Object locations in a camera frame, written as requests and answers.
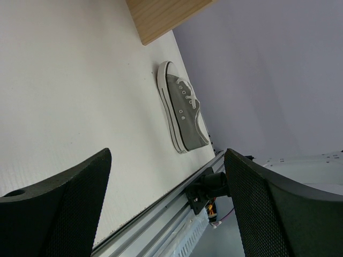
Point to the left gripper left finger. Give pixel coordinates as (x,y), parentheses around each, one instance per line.
(58,216)

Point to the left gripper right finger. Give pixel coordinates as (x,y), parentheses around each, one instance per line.
(278,216)

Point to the wooden two-tier shoe shelf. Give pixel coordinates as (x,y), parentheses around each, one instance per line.
(153,19)

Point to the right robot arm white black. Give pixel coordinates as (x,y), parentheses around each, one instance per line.
(215,185)

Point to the right grey canvas sneaker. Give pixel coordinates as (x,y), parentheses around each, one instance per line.
(182,109)

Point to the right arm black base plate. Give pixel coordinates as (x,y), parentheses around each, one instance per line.
(197,197)

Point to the perforated cable duct strip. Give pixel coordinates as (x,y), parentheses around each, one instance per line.
(187,237)

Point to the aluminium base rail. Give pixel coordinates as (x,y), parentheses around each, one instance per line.
(151,232)

